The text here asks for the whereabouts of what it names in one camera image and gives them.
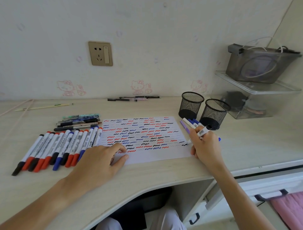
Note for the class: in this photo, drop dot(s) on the grey translucent storage basket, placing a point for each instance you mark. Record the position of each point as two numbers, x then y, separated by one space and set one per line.
260 65

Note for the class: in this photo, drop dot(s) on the pile of assorted pens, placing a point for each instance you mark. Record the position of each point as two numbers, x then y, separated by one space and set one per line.
78 123

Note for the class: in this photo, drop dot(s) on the person's left hand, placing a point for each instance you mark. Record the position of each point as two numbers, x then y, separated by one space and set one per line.
94 163

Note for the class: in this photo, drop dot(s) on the black gel pen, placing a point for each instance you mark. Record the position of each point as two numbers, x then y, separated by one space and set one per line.
122 100

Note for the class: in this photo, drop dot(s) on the thin black pencil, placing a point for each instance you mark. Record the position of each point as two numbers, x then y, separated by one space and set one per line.
149 97

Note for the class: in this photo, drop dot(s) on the clear plastic storage box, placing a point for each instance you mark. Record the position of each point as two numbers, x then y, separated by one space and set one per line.
255 104

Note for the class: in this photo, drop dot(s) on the pale yellow ruler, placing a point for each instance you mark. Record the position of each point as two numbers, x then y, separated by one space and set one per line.
42 107

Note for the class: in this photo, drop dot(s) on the black mesh pen cup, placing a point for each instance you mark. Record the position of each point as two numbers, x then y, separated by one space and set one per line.
190 105
214 113

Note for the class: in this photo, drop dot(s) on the black chair seat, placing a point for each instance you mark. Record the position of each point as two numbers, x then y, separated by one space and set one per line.
139 206

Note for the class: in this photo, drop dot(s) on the white marker with black cap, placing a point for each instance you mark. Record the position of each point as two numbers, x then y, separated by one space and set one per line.
203 131

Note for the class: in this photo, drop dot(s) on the pink cloth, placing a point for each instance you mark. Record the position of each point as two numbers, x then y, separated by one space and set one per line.
290 210

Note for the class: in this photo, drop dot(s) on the person's left thumb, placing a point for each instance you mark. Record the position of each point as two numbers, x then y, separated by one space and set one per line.
119 160

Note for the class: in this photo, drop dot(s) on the person's right forearm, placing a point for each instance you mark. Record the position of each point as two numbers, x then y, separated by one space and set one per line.
239 196

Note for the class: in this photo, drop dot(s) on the person's right thumb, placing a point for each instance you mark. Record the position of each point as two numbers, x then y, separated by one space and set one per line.
194 147

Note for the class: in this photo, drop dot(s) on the person's right hand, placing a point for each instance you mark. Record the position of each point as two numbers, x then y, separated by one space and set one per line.
208 149

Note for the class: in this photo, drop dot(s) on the gold wall socket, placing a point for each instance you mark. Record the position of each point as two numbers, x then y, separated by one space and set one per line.
100 53

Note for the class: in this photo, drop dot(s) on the white desk drawer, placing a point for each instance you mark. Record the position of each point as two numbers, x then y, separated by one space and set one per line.
267 183

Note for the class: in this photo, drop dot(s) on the purple marker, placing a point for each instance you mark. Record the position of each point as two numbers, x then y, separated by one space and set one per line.
185 127

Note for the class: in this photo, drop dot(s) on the row of whiteboard markers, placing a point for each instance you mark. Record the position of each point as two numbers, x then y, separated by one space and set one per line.
59 147

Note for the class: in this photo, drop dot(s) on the person's left forearm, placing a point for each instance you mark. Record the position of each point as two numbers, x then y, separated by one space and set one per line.
35 203

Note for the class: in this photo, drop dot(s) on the pen with pink barrel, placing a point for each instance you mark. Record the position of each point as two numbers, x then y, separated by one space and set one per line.
136 98

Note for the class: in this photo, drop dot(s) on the white paper with coloured squiggles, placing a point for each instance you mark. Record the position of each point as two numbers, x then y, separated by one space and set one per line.
146 135

